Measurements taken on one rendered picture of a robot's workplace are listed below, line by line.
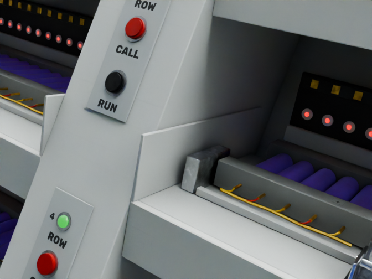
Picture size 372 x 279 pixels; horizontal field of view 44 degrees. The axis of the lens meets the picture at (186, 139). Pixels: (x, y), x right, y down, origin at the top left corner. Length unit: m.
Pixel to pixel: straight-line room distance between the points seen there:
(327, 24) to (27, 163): 0.25
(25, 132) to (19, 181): 0.05
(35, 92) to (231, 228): 0.27
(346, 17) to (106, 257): 0.23
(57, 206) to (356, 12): 0.25
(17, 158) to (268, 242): 0.22
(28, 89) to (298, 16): 0.30
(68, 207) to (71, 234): 0.02
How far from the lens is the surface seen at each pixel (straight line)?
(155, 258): 0.33
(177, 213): 0.33
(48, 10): 0.67
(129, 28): 0.36
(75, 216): 0.36
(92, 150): 0.36
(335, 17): 0.31
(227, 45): 0.38
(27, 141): 0.42
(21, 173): 0.41
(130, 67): 0.35
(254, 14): 0.33
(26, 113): 0.48
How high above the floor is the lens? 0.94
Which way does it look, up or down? 1 degrees down
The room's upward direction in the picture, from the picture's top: 21 degrees clockwise
